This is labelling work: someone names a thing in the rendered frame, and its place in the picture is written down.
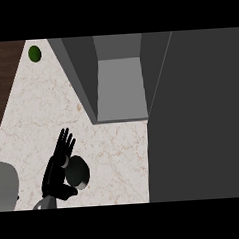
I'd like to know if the green round fruit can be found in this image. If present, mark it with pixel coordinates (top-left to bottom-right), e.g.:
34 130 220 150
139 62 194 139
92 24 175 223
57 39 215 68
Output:
27 44 43 64

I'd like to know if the grey open cabinet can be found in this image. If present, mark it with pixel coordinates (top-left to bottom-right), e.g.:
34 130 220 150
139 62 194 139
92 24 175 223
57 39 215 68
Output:
46 30 178 128

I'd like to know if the dark grey cabinet door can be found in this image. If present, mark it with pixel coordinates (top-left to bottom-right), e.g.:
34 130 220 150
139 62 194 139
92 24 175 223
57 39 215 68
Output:
138 26 239 204

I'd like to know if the pale grey rounded appliance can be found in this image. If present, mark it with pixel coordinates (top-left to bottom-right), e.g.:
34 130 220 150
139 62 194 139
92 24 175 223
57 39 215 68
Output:
0 159 22 213

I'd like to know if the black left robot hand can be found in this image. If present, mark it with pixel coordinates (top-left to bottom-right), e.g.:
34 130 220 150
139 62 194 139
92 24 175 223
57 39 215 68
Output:
37 126 80 203

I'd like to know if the dark wine bottle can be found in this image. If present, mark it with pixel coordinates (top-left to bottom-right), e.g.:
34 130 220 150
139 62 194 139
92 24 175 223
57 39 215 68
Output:
60 153 92 192

